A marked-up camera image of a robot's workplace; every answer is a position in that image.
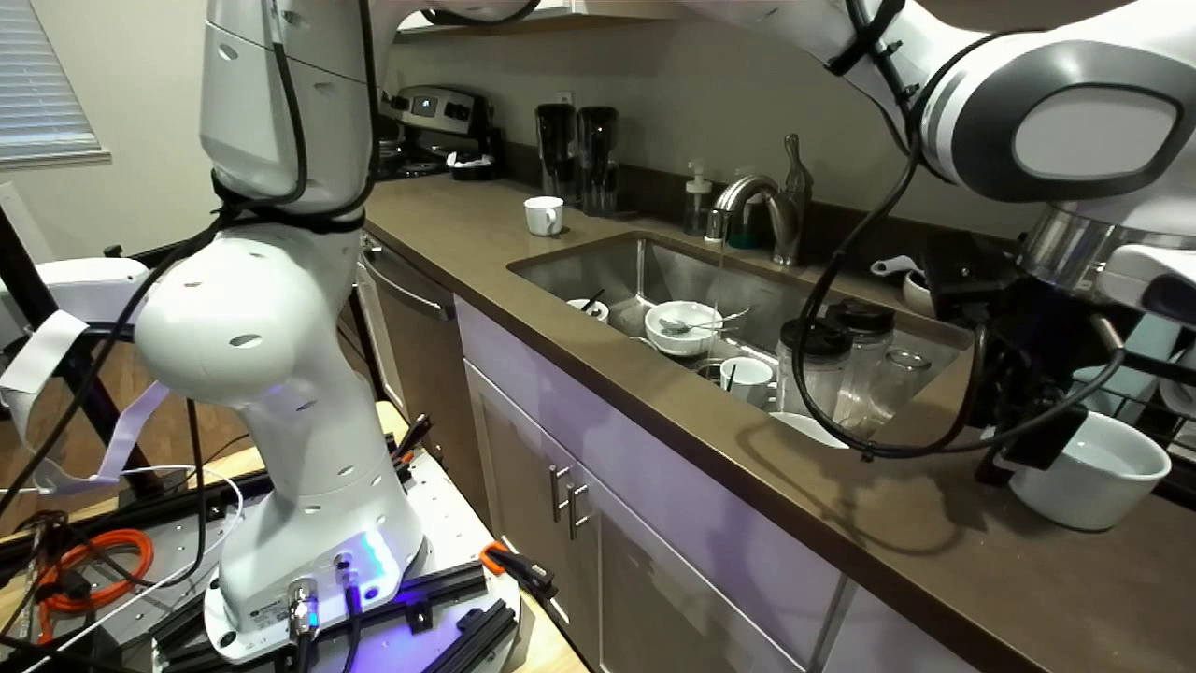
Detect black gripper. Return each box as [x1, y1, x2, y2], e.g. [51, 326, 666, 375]
[969, 264, 1131, 473]

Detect white ceramic mug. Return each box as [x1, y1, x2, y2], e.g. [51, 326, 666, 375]
[518, 194, 572, 240]
[1006, 409, 1172, 533]

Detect pale blue cylinder cup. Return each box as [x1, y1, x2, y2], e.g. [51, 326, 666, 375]
[1067, 310, 1196, 416]

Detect small white cup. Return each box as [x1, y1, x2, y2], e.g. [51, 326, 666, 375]
[719, 351, 782, 409]

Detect black dish rack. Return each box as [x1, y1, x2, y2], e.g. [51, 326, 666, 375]
[974, 264, 1196, 507]

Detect clear drinking glass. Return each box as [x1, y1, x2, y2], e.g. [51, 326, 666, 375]
[875, 346, 937, 409]

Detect small sponge bowl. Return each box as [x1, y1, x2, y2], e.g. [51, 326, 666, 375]
[897, 264, 950, 319]

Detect white dish brush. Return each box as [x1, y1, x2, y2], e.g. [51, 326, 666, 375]
[871, 249, 928, 283]

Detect curved steel faucet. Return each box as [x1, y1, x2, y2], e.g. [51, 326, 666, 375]
[711, 171, 783, 254]

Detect large white bowl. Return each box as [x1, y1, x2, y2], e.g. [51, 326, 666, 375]
[640, 296, 730, 361]

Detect lavender lower cabinets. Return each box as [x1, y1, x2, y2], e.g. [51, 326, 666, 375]
[451, 296, 986, 673]

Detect glass soap dispenser right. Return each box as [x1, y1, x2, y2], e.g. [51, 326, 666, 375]
[681, 161, 719, 244]

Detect small white dish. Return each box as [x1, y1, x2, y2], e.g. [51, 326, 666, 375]
[565, 293, 618, 330]

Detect steel sink basin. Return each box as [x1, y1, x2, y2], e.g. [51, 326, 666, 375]
[503, 230, 986, 452]

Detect dark tall canister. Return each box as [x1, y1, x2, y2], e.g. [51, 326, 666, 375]
[534, 106, 578, 208]
[572, 106, 625, 215]

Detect orange black clamp tool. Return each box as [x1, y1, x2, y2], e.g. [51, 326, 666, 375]
[477, 540, 565, 608]

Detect perforated robot table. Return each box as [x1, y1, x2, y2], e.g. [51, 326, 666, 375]
[0, 409, 557, 673]

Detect steel dishwasher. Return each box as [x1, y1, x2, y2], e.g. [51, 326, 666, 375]
[350, 235, 491, 515]

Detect black aluminium rails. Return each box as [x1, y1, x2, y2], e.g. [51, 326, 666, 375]
[162, 556, 518, 673]

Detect black coffee machine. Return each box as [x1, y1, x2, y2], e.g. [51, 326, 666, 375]
[370, 78, 499, 178]

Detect black tripod leg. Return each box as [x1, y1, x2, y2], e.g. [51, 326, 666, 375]
[0, 208, 152, 501]

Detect window blinds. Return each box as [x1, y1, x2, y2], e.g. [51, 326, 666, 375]
[0, 0, 108, 163]

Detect bronze faucet lever handle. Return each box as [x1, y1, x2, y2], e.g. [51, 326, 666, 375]
[775, 132, 816, 268]

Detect steel cabinet door handles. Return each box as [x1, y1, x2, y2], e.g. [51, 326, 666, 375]
[545, 459, 593, 540]

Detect chrome dishwasher handle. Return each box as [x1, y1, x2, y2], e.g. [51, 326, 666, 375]
[362, 254, 448, 321]

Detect black cable bundle on arm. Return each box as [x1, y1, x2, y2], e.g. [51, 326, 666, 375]
[0, 0, 377, 501]

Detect lavender strap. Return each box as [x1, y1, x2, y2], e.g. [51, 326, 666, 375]
[89, 378, 178, 490]

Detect orange cable coil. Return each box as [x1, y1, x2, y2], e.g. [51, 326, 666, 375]
[35, 527, 162, 616]

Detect white strap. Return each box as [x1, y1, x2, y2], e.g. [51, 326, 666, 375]
[0, 310, 94, 442]

